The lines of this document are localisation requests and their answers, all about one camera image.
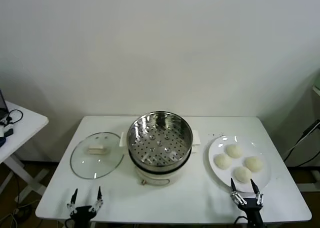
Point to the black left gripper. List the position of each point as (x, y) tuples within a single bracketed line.
[(83, 213)]

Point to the small black plug block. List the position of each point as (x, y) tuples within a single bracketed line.
[(8, 132)]

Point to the rose gold cooker knob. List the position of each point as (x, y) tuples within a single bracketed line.
[(143, 182)]

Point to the perforated stainless steel steamer basket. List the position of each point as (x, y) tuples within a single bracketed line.
[(160, 150)]

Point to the white furniture foot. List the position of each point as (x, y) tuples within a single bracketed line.
[(308, 186)]

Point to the dark blue item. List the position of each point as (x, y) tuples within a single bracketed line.
[(2, 140)]

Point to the small white adapter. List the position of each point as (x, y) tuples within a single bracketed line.
[(2, 130)]

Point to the round glass pot lid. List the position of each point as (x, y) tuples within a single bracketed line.
[(82, 160)]

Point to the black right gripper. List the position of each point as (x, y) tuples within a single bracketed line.
[(252, 210)]

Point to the dark laptop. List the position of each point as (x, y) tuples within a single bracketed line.
[(3, 107)]

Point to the white steamed baozi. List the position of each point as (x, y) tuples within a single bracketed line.
[(234, 151), (254, 164), (223, 161), (242, 174)]

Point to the white side table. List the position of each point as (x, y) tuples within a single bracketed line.
[(25, 127)]

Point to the large white round plate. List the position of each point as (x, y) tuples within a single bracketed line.
[(225, 175)]

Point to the cream electric cooker base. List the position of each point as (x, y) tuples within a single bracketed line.
[(160, 178)]

